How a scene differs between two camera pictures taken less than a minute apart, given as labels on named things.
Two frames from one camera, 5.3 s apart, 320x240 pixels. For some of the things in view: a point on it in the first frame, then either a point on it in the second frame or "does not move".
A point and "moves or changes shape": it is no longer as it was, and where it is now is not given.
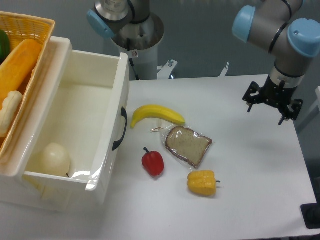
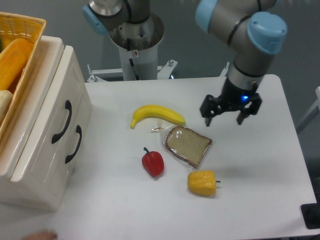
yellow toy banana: x=158 y=111 does not move
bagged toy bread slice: x=188 y=147 does not move
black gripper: x=275 y=95 -> x=232 y=98
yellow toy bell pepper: x=202 y=182 does not move
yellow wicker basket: x=20 y=28 -> x=20 y=35
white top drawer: x=76 y=152 moves or changes shape
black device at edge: x=311 y=213 does not move
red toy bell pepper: x=153 y=162 does not move
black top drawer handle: x=123 y=113 -> x=68 y=105
